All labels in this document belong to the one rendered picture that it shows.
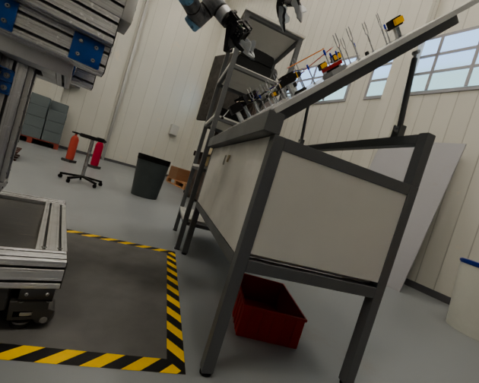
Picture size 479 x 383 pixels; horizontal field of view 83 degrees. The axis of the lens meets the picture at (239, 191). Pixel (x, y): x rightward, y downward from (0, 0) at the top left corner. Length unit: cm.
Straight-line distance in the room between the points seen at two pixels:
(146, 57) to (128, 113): 191
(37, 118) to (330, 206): 818
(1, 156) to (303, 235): 112
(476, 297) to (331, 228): 204
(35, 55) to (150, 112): 888
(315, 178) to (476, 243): 315
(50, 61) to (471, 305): 303
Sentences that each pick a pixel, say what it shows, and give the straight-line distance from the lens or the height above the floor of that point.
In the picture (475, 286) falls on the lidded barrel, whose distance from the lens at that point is 289.
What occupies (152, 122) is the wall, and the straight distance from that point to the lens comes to 1000.
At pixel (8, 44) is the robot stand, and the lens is 121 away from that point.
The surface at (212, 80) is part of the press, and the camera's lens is 532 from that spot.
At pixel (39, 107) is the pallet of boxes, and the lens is 866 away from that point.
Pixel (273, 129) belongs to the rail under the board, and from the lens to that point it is 85.
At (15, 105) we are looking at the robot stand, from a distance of 130.
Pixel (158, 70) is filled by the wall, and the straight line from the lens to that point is 1026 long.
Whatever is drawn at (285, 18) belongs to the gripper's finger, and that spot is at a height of 132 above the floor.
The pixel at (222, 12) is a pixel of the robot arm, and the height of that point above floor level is 133.
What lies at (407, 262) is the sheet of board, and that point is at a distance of 353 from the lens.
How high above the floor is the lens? 63
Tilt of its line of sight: 2 degrees down
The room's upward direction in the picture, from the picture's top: 17 degrees clockwise
